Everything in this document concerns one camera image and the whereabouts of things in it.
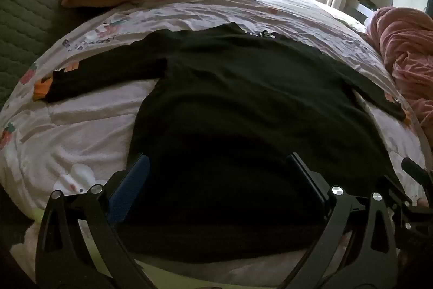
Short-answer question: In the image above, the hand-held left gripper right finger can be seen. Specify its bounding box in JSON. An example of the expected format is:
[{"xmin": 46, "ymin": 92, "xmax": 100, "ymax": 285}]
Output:
[{"xmin": 281, "ymin": 153, "xmax": 399, "ymax": 289}]

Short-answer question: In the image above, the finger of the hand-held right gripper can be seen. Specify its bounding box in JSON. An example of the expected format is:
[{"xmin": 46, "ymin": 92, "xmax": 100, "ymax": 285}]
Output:
[
  {"xmin": 401, "ymin": 158, "xmax": 433, "ymax": 190},
  {"xmin": 383, "ymin": 177, "xmax": 433, "ymax": 236}
]

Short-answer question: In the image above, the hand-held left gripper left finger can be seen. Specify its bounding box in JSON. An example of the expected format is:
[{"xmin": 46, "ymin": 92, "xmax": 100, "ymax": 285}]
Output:
[{"xmin": 35, "ymin": 154, "xmax": 150, "ymax": 289}]

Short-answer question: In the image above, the black long-sleeved shirt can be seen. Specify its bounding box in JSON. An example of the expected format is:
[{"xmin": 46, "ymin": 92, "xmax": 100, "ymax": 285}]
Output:
[{"xmin": 44, "ymin": 22, "xmax": 406, "ymax": 264}]

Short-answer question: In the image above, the white printed quilt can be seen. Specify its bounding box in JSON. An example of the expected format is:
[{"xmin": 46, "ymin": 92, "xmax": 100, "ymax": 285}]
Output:
[{"xmin": 0, "ymin": 0, "xmax": 433, "ymax": 289}]

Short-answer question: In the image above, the pink rumpled blanket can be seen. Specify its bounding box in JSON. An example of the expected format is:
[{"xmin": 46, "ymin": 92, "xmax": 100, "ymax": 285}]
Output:
[{"xmin": 367, "ymin": 6, "xmax": 433, "ymax": 131}]

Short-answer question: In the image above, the white side furniture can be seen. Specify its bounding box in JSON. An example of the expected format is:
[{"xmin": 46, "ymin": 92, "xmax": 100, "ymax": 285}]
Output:
[{"xmin": 345, "ymin": 0, "xmax": 395, "ymax": 23}]

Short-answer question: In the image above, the green quilted headboard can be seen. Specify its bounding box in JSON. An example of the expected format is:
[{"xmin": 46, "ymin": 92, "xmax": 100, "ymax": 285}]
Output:
[{"xmin": 0, "ymin": 0, "xmax": 112, "ymax": 110}]

